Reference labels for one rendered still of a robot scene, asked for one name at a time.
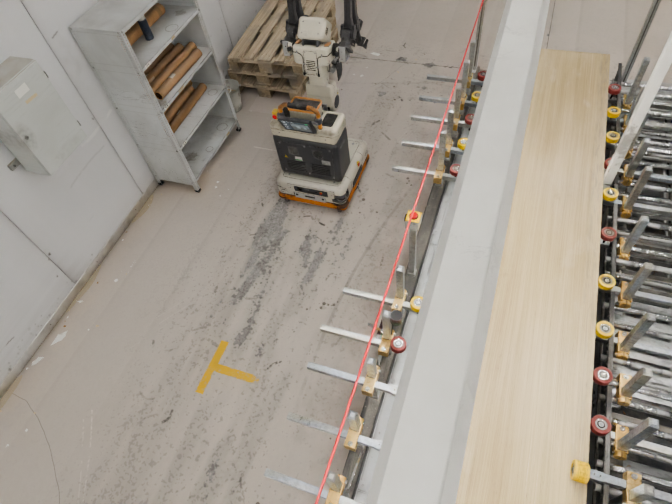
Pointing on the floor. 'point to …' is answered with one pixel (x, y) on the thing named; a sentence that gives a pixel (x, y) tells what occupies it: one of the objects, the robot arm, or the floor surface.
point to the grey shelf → (209, 108)
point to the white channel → (473, 268)
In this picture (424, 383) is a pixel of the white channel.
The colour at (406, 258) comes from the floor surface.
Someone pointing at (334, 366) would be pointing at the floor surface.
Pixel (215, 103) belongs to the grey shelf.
